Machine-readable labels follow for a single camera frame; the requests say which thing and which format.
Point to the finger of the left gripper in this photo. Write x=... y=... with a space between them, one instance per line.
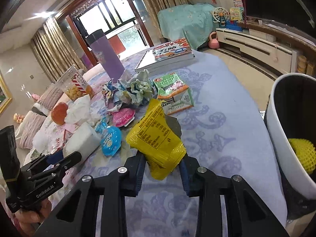
x=49 y=159
x=58 y=169

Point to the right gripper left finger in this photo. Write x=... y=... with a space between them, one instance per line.
x=97 y=204

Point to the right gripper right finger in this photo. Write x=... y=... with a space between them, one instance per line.
x=227 y=206

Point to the cartoon duck snack wrapper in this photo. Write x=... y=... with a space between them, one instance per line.
x=111 y=92

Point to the yellow snack wrapper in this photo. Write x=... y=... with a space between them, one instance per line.
x=152 y=136

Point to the white round trash bin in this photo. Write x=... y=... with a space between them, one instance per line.
x=290 y=114

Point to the black trash bag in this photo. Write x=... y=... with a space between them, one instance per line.
x=297 y=204

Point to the person's left hand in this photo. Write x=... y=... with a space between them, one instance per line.
x=28 y=219

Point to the white tissue pack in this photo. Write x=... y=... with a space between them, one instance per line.
x=85 y=140

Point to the pink striped cushion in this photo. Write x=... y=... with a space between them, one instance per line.
x=31 y=125

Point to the blue jelly cup wrapper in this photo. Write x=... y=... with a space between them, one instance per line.
x=111 y=138

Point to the crumpled white tissue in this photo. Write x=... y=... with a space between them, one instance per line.
x=79 y=112

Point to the pink plastic cup lid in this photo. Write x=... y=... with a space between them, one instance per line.
x=123 y=117

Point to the clear popcorn jar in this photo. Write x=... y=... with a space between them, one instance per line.
x=74 y=85

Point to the yellow foam fruit net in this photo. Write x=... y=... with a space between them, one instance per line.
x=305 y=152

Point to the floral blue pink tablecloth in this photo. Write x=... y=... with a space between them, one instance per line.
x=225 y=133

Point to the gold striped left curtain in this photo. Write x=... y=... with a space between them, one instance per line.
x=53 y=51

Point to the green white milk carton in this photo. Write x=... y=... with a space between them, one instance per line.
x=174 y=93

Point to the purple tumbler black lid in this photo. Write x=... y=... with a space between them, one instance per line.
x=105 y=54

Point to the stack of colourful books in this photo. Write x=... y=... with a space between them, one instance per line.
x=162 y=57

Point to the white TV cabinet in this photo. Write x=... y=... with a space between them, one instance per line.
x=280 y=57

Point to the pink kettlebell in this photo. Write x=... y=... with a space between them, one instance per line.
x=213 y=41

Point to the teal cloth covered furniture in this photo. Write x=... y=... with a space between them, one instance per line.
x=193 y=22

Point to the toy ferris wheel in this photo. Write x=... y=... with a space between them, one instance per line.
x=220 y=16

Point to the black television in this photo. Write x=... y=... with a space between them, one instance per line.
x=299 y=14

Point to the gold framed wall painting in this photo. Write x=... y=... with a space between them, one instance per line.
x=6 y=96

